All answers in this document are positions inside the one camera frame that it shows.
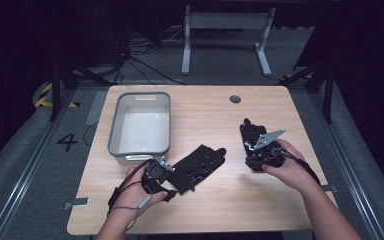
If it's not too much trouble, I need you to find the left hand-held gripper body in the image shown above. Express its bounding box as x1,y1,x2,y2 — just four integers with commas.
141,155,176,195

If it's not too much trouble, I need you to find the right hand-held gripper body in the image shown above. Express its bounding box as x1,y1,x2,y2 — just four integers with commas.
252,128,287,172

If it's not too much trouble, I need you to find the person's right hand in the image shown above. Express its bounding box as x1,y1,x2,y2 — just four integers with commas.
261,138,318,195

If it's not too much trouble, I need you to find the person's left hand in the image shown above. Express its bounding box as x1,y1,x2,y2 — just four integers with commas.
112,164,170,218

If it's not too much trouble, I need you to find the white plastic bin grey rim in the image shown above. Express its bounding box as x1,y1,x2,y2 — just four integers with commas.
107,91,172,167

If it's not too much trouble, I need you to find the black metal stand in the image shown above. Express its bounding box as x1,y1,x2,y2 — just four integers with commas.
277,60,335,125
48,58,115,122

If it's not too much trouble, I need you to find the grey floor tape patch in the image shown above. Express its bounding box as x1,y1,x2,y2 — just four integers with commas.
85,90,109,126

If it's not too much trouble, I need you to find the yellow black hazard tape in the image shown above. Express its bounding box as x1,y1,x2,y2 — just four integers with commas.
34,82,81,109

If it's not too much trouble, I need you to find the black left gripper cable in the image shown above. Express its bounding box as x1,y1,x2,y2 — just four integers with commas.
107,159,156,212

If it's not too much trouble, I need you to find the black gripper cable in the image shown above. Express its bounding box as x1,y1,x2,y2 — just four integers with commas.
270,148,322,187
107,159,156,212

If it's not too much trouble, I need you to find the grey cable with plug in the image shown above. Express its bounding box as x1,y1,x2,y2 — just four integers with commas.
107,193,154,232

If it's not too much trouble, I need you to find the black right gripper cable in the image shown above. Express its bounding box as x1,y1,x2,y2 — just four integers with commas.
270,148,322,187

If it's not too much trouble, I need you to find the metal table bracket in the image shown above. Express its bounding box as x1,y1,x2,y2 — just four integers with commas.
321,184,340,194
62,197,91,211

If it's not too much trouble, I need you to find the thin black floor cable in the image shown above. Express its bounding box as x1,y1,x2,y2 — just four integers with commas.
82,121,100,148

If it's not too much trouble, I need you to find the metal floor rail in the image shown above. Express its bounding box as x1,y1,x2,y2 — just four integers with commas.
0,89,78,240
308,89,384,240

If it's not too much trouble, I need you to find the tangle of black floor cables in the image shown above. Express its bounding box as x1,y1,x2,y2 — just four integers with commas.
113,25,188,86

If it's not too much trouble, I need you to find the white metal desk frame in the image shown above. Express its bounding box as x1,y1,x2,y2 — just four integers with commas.
180,4,277,77

